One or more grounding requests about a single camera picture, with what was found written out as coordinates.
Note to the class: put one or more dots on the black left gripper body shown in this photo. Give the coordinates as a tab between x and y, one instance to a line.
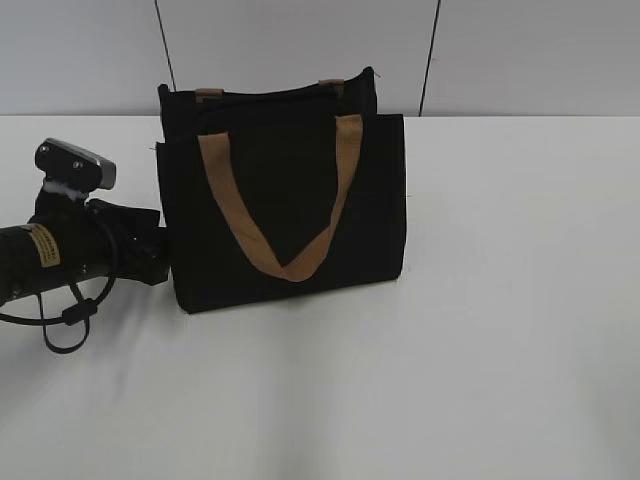
98	238

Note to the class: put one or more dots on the black bag with tan handles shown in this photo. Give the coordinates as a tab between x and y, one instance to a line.
281	194

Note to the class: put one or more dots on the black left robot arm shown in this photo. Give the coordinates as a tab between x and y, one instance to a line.
30	262

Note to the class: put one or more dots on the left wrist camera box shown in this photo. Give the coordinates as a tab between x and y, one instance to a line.
74	167

